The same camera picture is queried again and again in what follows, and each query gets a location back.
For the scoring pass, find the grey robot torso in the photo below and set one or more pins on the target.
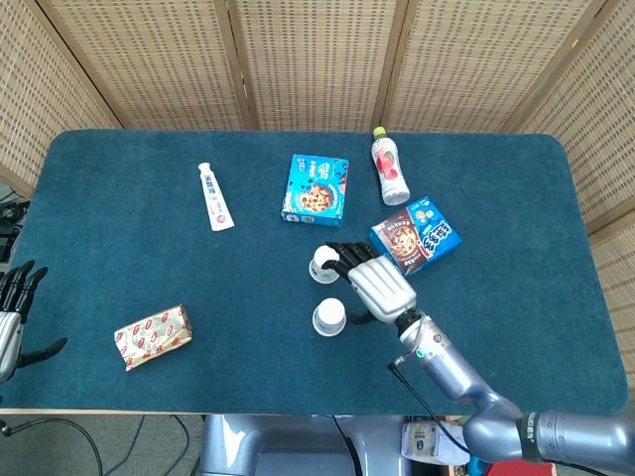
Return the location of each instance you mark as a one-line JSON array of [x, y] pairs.
[[278, 446]]

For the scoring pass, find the blue felt table cover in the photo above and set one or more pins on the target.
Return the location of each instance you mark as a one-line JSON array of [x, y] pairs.
[[223, 277]]

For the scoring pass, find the gold red wrapped package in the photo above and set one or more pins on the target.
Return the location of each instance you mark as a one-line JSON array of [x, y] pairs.
[[154, 337]]

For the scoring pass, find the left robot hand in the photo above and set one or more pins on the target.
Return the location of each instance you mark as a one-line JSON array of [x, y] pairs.
[[10, 337]]

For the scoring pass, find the white paper cup blue flower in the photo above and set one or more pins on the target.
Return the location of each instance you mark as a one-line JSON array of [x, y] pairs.
[[325, 254]]

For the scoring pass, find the white paper cup green flower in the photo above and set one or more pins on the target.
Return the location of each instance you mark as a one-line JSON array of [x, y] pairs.
[[330, 315]]

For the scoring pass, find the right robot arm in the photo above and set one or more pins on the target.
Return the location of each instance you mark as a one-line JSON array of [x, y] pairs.
[[446, 367]]

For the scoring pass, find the white carton box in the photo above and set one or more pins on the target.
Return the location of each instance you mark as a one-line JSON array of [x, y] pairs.
[[421, 441]]

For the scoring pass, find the brown and blue cookie box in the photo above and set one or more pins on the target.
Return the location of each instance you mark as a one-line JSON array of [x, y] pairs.
[[417, 238]]

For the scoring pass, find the red flat object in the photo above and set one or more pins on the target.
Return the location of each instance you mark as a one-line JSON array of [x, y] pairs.
[[516, 469]]

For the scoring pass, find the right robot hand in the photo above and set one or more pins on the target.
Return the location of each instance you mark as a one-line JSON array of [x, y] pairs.
[[382, 287]]

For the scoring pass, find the white toothpaste tube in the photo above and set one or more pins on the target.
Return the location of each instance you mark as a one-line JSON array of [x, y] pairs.
[[214, 198]]

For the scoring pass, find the peach drink bottle green cap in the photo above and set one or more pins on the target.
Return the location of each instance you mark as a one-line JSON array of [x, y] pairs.
[[389, 168]]

